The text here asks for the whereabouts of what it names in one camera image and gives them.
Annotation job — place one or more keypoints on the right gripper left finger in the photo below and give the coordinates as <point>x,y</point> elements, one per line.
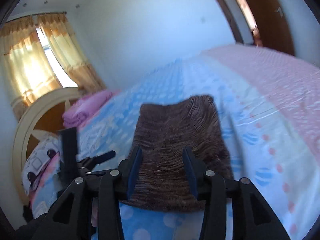
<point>70,217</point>

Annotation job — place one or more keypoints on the brown knitted sweater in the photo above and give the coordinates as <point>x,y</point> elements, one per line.
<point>162,132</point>

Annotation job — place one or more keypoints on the white patterned pillow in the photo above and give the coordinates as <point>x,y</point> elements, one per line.
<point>43,154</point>

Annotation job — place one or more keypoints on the folded pink quilt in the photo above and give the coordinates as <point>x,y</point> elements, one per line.
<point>86,107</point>

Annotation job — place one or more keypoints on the cream and wood headboard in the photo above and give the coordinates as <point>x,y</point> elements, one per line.
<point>43,117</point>

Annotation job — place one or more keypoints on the yellow patterned curtain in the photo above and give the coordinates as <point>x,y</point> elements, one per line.
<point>25,68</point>

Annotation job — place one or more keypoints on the blue patterned bed blanket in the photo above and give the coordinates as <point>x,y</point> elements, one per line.
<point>268,106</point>

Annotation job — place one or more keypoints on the brown wooden door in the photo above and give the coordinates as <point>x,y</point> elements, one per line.
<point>273,30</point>

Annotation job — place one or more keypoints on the silver door handle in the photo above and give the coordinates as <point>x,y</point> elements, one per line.
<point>279,11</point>

